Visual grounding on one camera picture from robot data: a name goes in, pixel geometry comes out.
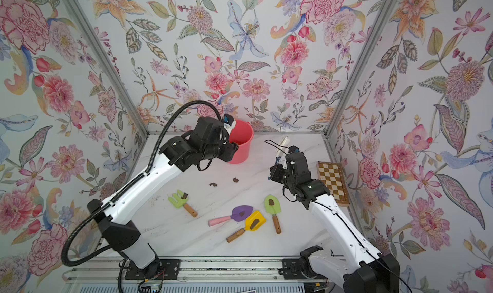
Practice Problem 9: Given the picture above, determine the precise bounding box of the white blue brush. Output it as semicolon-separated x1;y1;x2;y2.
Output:
276;136;290;167

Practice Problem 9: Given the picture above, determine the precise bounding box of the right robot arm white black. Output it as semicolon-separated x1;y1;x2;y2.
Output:
269;145;402;292

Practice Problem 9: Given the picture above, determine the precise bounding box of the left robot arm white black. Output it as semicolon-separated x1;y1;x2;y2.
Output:
60;101;239;276

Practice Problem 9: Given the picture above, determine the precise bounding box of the pink plastic bucket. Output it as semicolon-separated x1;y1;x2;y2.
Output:
229;120;254;165

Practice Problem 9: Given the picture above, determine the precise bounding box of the brown white chessboard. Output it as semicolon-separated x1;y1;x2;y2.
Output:
317;162;350;207

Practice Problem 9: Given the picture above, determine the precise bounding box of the green trowel wooden handle right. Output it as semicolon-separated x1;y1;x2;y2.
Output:
264;195;282;234

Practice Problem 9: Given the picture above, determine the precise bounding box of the yellow scoop wooden handle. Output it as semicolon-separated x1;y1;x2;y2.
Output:
226;210;267;243

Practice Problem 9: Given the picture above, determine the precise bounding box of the green hand rake wooden handle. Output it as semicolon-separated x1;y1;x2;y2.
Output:
168;190;198;218

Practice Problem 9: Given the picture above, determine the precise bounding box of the purple trowel pink handle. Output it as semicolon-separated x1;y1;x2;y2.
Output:
208;205;254;226

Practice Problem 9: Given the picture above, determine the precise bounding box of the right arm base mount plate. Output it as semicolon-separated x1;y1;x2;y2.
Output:
278;258;327;280

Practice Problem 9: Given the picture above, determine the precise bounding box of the aluminium rail frame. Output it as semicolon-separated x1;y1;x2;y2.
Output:
61;255;397;293

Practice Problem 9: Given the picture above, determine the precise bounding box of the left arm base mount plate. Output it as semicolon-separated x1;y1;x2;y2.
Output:
125;259;181;280

